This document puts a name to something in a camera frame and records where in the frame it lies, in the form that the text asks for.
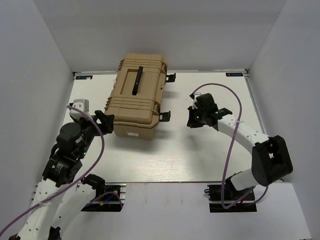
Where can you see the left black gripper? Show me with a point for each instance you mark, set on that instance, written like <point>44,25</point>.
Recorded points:
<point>107,121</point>

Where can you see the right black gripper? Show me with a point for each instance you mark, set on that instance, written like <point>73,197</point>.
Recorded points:
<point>191,123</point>

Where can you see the tan plastic toolbox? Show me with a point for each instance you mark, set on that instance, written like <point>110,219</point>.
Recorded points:
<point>136,97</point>

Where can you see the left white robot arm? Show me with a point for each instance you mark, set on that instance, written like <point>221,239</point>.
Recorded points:
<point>72,143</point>

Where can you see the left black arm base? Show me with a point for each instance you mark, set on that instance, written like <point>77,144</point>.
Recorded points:
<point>110,198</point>

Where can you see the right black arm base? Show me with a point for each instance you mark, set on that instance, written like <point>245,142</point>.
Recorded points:
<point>213,192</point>

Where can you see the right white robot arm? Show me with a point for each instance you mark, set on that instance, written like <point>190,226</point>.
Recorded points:
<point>270,158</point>

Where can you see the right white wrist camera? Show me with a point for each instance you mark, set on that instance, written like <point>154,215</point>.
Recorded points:
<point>194,96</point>

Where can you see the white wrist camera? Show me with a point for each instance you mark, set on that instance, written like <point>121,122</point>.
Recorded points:
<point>194,96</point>
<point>80,104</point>

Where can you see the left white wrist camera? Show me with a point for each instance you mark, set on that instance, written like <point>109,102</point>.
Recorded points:
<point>80,104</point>

